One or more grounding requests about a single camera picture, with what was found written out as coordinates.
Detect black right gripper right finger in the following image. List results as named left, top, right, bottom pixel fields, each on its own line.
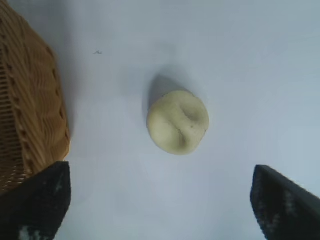
left=250, top=164, right=320, bottom=240

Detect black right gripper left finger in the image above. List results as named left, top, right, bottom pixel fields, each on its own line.
left=0, top=161, right=72, bottom=240

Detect brown woven wicker basket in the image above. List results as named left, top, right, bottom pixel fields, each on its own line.
left=0, top=0, right=71, bottom=196

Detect pale yellow egg yolk pastry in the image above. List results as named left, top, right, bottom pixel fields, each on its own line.
left=146, top=90, right=210, bottom=156

